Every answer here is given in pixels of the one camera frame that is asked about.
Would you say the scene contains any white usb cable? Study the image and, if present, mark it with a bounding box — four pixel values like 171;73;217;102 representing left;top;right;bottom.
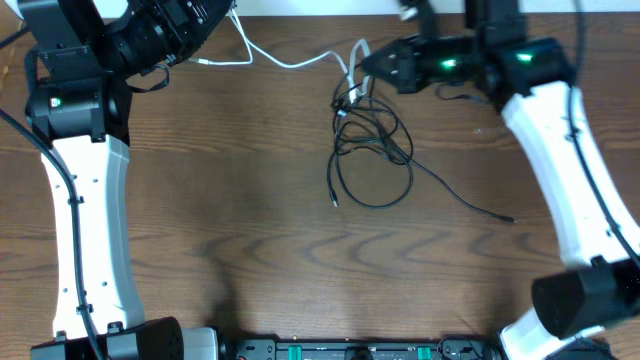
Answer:
188;7;372;105

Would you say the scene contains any thin black cable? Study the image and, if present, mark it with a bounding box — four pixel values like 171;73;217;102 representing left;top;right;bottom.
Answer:
332;94;518;224

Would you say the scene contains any black cable barrel plug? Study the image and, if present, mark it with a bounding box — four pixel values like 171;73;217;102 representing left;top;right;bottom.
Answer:
329;74;414;166

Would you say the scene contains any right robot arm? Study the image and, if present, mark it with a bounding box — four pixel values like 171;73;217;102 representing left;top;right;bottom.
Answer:
362;1;639;359

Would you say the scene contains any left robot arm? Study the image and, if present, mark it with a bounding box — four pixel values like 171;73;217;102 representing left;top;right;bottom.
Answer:
18;0;233;359

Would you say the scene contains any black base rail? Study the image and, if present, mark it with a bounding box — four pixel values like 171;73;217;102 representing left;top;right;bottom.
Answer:
218;336;507;360

